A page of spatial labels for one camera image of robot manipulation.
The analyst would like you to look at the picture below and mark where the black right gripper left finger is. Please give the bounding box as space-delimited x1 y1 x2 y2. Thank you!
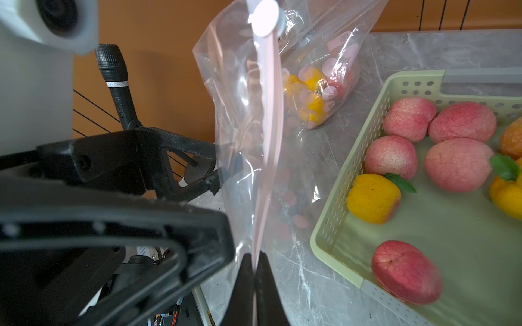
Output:
220 253 254 326

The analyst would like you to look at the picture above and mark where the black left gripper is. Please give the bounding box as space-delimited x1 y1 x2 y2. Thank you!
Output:
1 127 235 325

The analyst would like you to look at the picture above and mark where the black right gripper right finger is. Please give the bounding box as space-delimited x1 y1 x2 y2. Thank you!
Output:
254 251 290 326

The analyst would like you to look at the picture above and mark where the clear bag with pink dots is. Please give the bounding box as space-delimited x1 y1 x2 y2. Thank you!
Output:
193 1 317 267

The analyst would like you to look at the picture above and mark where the light green perforated basket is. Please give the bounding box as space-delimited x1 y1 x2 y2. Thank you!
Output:
311 68 521 325

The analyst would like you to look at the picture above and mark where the pink peach front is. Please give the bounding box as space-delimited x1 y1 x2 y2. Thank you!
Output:
327 60 360 101

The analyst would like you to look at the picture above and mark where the clear zip-top bag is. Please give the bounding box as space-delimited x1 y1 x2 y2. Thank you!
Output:
279 0 387 129

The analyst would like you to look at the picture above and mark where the yellow peach with red spot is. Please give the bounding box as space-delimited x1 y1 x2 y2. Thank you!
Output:
298 92 326 128

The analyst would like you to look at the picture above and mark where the large pink peach top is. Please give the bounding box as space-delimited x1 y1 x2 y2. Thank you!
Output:
364 135 418 194

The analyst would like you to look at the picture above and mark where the large pink peach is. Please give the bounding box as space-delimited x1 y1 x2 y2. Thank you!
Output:
364 135 418 194
500 117 522 160

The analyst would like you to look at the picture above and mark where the pink peach centre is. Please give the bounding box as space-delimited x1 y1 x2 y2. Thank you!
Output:
424 138 494 193

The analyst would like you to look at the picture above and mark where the pink peach behind top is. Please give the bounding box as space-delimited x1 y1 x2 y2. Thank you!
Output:
383 97 437 143

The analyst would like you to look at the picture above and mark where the pink peach far right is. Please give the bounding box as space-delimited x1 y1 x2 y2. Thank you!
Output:
428 102 497 143

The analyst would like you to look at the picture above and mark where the large pink peach right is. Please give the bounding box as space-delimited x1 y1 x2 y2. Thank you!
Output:
500 117 522 160

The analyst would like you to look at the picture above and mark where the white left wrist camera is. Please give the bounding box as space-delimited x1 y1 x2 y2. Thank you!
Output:
1 0 99 155

